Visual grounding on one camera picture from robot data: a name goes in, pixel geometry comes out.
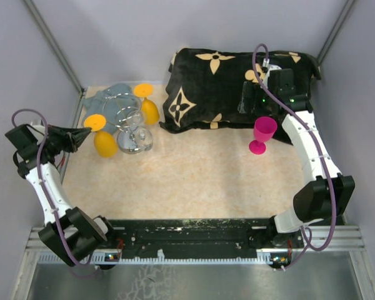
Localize magenta plastic wine glass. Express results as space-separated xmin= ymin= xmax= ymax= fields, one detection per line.
xmin=249 ymin=116 xmax=278 ymax=155

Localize yellow plastic wine glass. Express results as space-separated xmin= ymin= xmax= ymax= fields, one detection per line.
xmin=133 ymin=83 xmax=159 ymax=125
xmin=83 ymin=114 xmax=118 ymax=158

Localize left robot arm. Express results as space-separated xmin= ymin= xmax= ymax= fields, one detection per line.
xmin=5 ymin=124 xmax=118 ymax=267

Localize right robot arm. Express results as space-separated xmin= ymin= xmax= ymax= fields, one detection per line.
xmin=266 ymin=108 xmax=355 ymax=248

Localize clear wine glass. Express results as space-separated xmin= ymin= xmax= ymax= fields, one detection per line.
xmin=134 ymin=127 xmax=153 ymax=151

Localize black floral plush pillow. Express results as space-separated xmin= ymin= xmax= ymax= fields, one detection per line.
xmin=160 ymin=48 xmax=321 ymax=134

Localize grey blue folded jeans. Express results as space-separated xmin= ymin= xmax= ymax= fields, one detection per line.
xmin=82 ymin=83 xmax=141 ymax=134

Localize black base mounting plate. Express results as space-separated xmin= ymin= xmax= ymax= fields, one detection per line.
xmin=101 ymin=218 xmax=304 ymax=260

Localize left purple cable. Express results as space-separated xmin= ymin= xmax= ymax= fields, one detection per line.
xmin=11 ymin=108 xmax=99 ymax=279

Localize purple cable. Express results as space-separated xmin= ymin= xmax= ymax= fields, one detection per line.
xmin=252 ymin=43 xmax=337 ymax=271
xmin=11 ymin=108 xmax=99 ymax=279

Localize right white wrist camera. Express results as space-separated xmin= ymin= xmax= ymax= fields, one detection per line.
xmin=262 ymin=58 xmax=281 ymax=79

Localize chrome wire wine glass rack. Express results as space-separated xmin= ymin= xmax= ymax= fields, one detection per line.
xmin=116 ymin=108 xmax=145 ymax=154

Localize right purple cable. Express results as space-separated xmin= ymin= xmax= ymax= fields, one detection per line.
xmin=252 ymin=43 xmax=337 ymax=271

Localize aluminium front rail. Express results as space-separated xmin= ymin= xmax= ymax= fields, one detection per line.
xmin=24 ymin=224 xmax=366 ymax=266

